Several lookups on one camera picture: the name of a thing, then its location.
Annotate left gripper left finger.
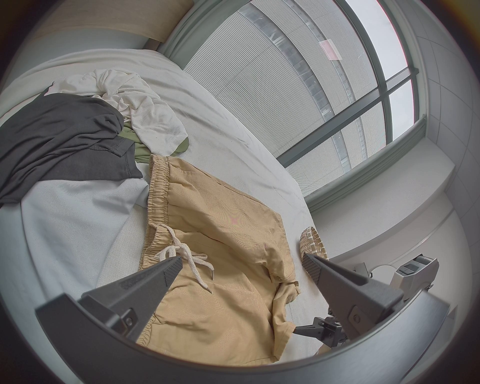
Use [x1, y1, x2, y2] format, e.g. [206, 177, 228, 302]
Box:
[77, 256, 184, 337]

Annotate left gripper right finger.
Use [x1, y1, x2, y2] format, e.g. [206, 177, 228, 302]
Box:
[302, 252, 406, 340]

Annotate tan shorts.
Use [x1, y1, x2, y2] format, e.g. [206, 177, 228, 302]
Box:
[137, 154, 301, 366]

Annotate round woven basket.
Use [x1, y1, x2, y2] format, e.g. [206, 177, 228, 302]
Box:
[299, 226, 331, 263]

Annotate pale grey garment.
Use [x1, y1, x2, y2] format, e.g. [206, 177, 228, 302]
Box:
[20, 176, 151, 327]

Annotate green garment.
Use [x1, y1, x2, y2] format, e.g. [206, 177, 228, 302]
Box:
[119, 122, 190, 166]

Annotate black garment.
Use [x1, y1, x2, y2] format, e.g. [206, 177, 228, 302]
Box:
[0, 92, 144, 205]

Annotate white garment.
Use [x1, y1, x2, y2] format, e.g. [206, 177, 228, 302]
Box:
[49, 68, 188, 156]

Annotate window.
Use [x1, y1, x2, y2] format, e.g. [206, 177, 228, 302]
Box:
[180, 0, 428, 203]

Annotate blue-green curtain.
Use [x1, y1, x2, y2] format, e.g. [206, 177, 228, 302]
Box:
[155, 0, 263, 72]

